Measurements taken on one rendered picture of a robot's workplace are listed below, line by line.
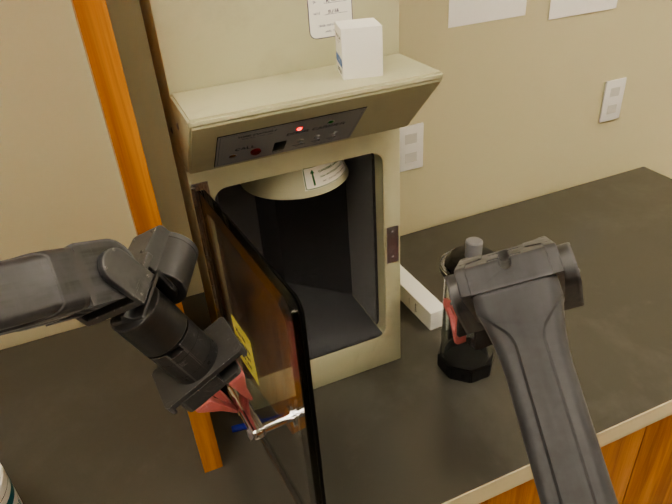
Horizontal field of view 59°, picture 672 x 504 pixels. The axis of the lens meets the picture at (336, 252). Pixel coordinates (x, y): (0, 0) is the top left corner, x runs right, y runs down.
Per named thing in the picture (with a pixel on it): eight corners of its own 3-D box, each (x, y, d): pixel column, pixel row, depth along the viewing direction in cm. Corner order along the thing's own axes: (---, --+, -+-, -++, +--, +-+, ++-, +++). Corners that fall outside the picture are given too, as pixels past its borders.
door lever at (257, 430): (266, 381, 75) (263, 366, 74) (298, 431, 68) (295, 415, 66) (226, 398, 73) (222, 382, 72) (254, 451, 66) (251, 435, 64)
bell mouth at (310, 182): (228, 167, 100) (222, 137, 97) (324, 146, 106) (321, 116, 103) (258, 211, 86) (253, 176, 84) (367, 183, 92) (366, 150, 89)
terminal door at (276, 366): (243, 399, 99) (200, 184, 78) (328, 549, 76) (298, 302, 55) (239, 401, 99) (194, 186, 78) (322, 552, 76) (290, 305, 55)
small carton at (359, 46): (337, 69, 77) (334, 21, 74) (375, 65, 77) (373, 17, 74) (343, 80, 73) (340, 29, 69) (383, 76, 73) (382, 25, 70)
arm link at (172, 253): (36, 298, 55) (97, 269, 51) (80, 212, 63) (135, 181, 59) (133, 360, 62) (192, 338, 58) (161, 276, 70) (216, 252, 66)
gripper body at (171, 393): (160, 380, 68) (118, 347, 63) (231, 323, 69) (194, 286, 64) (176, 418, 63) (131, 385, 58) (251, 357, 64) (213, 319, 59)
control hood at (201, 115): (183, 168, 78) (167, 93, 72) (401, 121, 88) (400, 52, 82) (202, 204, 69) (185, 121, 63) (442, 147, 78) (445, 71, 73)
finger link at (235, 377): (209, 404, 73) (162, 367, 67) (254, 367, 74) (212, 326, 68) (227, 443, 68) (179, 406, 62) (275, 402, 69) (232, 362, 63)
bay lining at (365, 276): (215, 300, 119) (179, 134, 100) (333, 266, 127) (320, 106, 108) (249, 378, 100) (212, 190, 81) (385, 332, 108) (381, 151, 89)
